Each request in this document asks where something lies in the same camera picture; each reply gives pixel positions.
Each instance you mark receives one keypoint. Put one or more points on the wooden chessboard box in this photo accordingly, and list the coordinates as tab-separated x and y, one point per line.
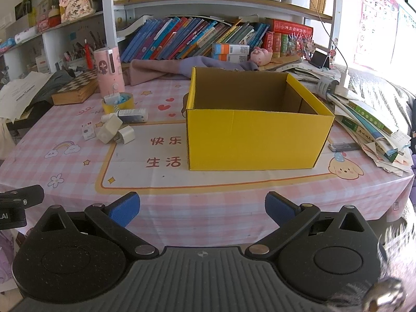
76	92

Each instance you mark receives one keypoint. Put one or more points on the cream cloth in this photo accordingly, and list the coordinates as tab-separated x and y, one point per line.
5	139

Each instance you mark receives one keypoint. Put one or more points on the pile of books and papers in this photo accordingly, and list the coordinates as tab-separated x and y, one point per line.
367	117

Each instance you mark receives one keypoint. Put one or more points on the red thick dictionary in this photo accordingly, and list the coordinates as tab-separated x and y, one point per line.
289	27

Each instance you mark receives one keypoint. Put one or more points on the pink red jar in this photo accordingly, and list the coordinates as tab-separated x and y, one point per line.
48	19

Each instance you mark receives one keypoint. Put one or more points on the pink doll decoration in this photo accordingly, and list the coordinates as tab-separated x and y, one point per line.
76	3

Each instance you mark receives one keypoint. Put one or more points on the white paper sheets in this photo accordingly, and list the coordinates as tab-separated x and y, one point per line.
22	91

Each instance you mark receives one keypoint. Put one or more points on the yellow tape roll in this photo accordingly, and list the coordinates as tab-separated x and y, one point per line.
126	106

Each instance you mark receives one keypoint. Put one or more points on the pink cylindrical humidifier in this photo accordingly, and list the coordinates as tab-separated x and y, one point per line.
109	71

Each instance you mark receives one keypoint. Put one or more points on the pink pig toy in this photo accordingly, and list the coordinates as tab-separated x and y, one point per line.
260	56

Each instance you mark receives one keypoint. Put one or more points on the yellow cardboard box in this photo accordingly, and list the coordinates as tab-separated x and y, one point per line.
253	139

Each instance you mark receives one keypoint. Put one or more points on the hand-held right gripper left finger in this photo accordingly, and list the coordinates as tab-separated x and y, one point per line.
125	209

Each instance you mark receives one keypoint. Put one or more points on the colourful plastic sticks bundle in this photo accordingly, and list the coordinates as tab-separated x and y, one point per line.
300	45

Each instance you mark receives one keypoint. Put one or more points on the white navy spray bottle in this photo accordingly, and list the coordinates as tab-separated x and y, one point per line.
133	116

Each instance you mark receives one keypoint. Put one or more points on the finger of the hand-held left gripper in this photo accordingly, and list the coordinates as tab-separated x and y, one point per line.
22	196

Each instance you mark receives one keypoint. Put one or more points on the dark grey cloth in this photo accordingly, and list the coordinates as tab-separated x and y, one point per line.
55	83

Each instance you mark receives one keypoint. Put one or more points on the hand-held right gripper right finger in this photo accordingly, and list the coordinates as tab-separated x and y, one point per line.
279	207

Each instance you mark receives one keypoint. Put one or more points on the pink cloth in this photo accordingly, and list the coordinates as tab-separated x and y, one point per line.
146	70

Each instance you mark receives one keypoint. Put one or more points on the white power adapter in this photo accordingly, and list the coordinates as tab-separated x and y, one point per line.
343	86

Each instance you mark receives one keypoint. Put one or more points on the pen holder with pens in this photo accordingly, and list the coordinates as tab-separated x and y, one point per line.
81	55

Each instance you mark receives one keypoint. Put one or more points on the white shelf unit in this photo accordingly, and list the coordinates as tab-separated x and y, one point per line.
109	22

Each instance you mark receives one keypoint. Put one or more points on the alphabet wall poster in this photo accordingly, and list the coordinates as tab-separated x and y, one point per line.
373	22

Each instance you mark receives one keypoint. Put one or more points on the small white card box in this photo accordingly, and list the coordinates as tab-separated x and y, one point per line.
87	130

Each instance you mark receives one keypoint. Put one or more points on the small white charger adapter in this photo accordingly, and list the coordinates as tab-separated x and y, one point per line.
126	135

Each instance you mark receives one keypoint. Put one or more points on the colourful wall chart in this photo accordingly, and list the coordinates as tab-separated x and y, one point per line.
406	22

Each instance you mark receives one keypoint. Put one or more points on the purple cloth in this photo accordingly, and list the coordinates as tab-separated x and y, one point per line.
208	62

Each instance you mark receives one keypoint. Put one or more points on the row of leaning books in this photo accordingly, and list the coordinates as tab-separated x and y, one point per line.
169	39

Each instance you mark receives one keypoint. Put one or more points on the white tissue pack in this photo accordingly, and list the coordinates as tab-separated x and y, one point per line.
25	35

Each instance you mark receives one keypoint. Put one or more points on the red standing dictionary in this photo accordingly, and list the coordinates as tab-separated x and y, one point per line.
271	45

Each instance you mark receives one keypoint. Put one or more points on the white square charger adapter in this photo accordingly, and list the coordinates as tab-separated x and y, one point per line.
109	129

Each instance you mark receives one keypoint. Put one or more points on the blue tissue pack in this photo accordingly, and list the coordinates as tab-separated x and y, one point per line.
7	45

